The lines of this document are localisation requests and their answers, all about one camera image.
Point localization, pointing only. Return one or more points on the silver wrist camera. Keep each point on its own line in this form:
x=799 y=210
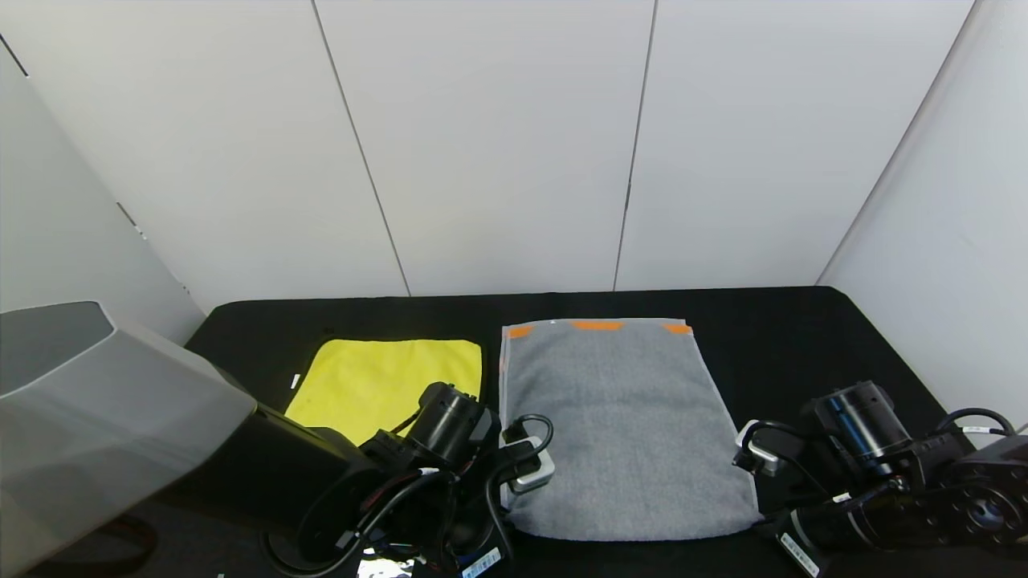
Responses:
x=532 y=472
x=759 y=453

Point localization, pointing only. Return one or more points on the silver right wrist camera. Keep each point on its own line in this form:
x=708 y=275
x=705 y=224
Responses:
x=759 y=453

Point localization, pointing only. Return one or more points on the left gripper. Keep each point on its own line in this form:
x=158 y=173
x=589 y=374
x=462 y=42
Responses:
x=480 y=562

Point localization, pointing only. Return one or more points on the grey towel with orange stripe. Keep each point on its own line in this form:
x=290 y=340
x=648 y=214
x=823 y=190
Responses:
x=626 y=417

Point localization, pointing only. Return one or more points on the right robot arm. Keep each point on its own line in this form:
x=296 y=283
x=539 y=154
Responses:
x=964 y=498

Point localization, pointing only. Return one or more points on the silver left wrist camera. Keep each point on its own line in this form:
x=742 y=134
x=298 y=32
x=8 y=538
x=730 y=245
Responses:
x=532 y=472

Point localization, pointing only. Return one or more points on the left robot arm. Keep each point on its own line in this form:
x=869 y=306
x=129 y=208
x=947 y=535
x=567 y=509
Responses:
x=120 y=417

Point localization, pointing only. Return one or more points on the black tablecloth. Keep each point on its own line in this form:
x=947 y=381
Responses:
x=771 y=337

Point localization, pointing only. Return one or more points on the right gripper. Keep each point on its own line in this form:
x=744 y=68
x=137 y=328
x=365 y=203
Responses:
x=797 y=553

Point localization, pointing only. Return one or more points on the yellow microfibre towel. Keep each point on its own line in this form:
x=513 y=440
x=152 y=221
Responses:
x=361 y=377

